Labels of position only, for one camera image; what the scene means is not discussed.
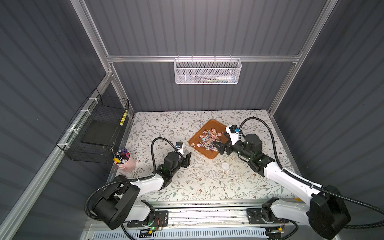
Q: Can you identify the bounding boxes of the yellow tag on basket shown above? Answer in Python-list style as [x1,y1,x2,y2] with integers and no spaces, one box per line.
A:
[120,110,128,126]

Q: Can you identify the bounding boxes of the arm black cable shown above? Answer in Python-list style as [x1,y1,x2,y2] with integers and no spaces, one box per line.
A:
[83,137,181,240]
[239,116,384,240]

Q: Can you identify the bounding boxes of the pile of colourful lollipops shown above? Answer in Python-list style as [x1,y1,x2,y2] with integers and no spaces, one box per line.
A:
[190,129,224,153]

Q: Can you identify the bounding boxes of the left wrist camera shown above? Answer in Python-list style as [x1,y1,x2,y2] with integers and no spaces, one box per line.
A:
[175,142,184,155]

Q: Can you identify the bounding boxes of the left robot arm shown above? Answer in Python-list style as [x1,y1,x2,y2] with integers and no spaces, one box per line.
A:
[85,152,192,230]

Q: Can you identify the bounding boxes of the white wire mesh basket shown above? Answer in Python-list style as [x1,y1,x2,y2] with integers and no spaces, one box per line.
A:
[173,57,242,85]

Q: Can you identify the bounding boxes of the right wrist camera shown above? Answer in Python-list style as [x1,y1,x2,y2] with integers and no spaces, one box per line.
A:
[226,125,242,146]

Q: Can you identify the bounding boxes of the pink pen cup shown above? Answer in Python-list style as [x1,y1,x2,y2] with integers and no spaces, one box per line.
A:
[114,148,137,173]

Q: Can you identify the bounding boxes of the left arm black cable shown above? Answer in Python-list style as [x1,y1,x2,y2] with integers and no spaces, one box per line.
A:
[83,137,181,240]

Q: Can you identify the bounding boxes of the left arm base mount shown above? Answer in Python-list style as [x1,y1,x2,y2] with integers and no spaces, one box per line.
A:
[126,211,169,228]

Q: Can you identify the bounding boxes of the black wire basket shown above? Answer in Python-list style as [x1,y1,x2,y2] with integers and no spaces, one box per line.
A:
[57,90,130,164]

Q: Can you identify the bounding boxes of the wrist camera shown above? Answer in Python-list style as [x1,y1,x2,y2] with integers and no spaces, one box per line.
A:
[226,125,242,146]
[175,142,184,155]

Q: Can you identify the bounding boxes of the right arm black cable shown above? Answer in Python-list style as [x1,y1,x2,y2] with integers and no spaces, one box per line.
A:
[239,116,384,240]

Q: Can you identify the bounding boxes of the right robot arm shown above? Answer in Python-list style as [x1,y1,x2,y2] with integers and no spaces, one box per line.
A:
[213,134,351,240]

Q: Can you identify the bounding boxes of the pens in white basket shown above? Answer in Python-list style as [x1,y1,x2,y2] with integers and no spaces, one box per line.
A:
[193,76,237,83]

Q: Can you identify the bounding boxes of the brown wooden tray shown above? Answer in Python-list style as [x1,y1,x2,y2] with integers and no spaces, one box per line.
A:
[189,120,229,159]

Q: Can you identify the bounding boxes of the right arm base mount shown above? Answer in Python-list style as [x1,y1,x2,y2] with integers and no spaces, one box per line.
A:
[246,208,289,225]

